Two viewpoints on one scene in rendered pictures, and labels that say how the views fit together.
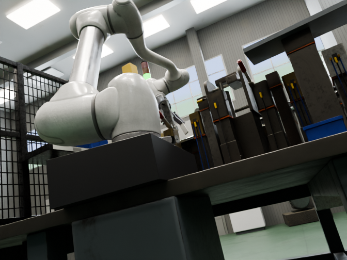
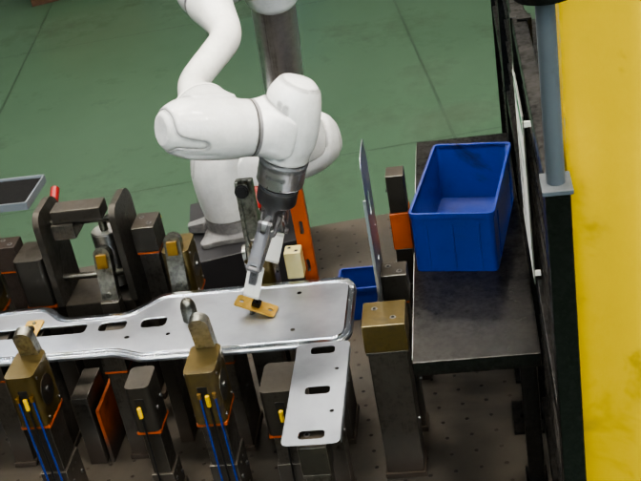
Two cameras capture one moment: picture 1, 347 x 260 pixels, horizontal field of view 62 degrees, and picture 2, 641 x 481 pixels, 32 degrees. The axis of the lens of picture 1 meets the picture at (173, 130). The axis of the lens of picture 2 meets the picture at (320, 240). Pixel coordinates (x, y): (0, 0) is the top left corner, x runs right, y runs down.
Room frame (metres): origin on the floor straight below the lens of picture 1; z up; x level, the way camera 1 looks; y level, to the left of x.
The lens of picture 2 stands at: (3.39, -0.49, 2.17)
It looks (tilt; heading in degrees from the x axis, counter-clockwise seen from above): 29 degrees down; 162
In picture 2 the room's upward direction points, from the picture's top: 10 degrees counter-clockwise
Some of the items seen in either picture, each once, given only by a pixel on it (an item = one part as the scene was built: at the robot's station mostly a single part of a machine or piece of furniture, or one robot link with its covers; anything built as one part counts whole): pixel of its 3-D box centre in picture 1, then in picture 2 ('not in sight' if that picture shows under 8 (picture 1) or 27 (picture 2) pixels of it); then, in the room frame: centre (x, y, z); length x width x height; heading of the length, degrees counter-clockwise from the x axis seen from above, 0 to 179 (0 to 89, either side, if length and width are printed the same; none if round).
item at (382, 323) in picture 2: not in sight; (395, 390); (1.82, 0.12, 0.88); 0.08 x 0.08 x 0.36; 62
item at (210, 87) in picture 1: (239, 124); (108, 296); (1.22, -0.29, 0.94); 0.18 x 0.13 x 0.49; 62
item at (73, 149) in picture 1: (106, 160); (467, 235); (1.60, 0.41, 1.01); 0.90 x 0.22 x 0.03; 152
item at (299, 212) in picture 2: not in sight; (313, 287); (1.49, 0.10, 0.95); 0.03 x 0.01 x 0.50; 62
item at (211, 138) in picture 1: (215, 140); (167, 302); (1.27, -0.17, 0.91); 0.07 x 0.05 x 0.42; 152
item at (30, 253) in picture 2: (273, 126); (58, 320); (1.15, -0.40, 0.89); 0.12 x 0.07 x 0.38; 152
